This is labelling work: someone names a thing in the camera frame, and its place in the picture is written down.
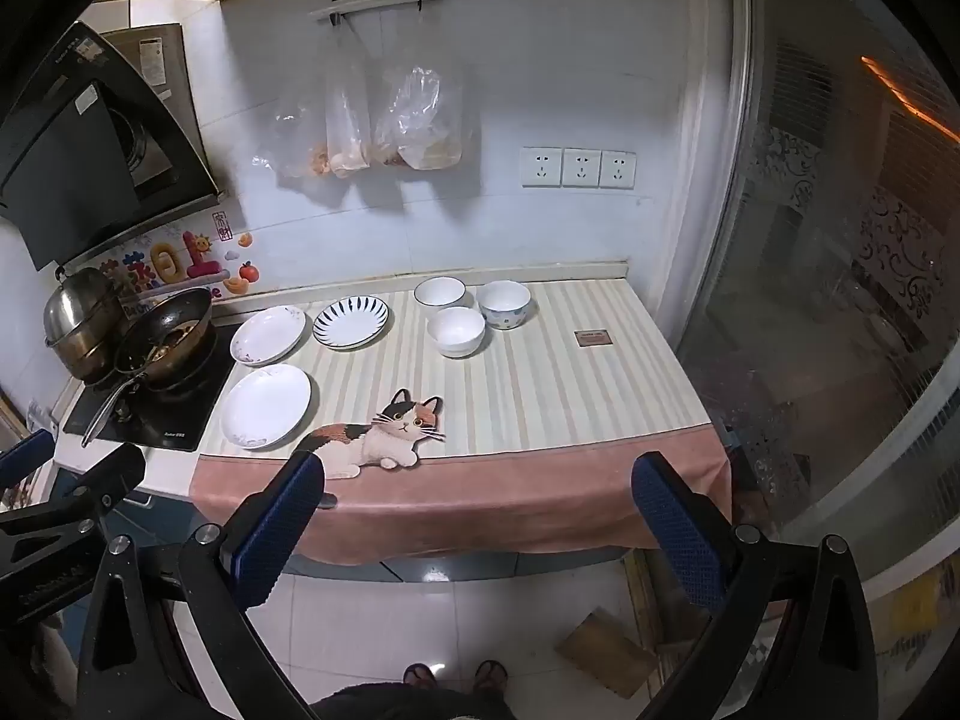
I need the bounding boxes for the striped cat print tablecloth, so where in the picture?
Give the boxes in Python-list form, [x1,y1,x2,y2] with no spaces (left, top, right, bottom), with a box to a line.
[187,279,732,567]

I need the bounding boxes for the black frying pan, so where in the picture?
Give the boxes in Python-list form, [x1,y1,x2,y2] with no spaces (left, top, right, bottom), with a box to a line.
[81,286,217,449]

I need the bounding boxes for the cardboard piece on floor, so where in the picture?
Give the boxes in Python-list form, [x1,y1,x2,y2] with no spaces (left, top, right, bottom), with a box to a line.
[553,607,657,700]

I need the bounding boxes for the colourful wall stickers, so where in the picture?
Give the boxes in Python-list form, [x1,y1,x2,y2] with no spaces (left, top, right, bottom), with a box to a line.
[64,210,260,308]

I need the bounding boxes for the white floral plate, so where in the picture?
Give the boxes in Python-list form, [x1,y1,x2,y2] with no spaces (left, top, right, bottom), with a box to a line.
[220,364,313,451]
[229,306,310,367]

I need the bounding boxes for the white wall socket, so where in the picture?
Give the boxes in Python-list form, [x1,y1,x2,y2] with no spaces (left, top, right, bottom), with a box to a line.
[520,147,563,188]
[562,148,601,188]
[599,151,637,190]

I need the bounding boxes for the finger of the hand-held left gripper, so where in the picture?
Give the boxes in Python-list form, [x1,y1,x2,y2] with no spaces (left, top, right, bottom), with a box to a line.
[0,441,147,539]
[0,427,57,492]

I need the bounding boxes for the person's dark clothing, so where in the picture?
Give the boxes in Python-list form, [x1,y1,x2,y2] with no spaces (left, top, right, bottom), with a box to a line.
[307,682,518,720]

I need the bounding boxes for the clear plastic bag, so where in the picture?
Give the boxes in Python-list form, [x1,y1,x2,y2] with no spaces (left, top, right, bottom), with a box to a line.
[373,64,464,170]
[251,109,331,179]
[325,15,374,179]

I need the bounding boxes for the black induction cooktop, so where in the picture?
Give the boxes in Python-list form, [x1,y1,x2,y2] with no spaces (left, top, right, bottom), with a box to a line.
[64,322,237,453]

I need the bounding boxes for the plain white bowl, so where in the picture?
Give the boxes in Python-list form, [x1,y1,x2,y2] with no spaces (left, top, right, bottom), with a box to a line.
[427,306,486,359]

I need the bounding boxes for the white bowl blue pattern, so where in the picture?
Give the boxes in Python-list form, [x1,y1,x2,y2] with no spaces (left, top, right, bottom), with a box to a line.
[477,280,533,332]

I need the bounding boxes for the white plate blue leaf pattern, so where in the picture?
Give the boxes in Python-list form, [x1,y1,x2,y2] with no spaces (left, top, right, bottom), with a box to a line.
[312,296,392,350]

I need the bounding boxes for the stainless steel pot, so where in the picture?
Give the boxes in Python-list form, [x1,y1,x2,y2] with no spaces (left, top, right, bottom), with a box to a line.
[43,266,128,383]

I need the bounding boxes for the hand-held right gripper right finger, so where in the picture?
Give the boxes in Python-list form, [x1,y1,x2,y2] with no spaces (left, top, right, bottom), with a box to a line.
[630,451,878,720]

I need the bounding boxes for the black range hood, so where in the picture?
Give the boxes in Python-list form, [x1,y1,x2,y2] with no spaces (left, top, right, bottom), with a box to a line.
[0,21,222,271]

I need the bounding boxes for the white bowl black rim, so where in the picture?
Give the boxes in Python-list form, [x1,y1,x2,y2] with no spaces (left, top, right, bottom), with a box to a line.
[413,276,468,314]

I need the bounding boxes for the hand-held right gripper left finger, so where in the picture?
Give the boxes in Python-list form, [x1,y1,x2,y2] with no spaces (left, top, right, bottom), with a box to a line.
[75,450,327,720]

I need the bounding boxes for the patterned glass sliding door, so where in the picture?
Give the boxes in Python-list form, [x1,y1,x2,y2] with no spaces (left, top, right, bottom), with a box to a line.
[675,0,960,586]

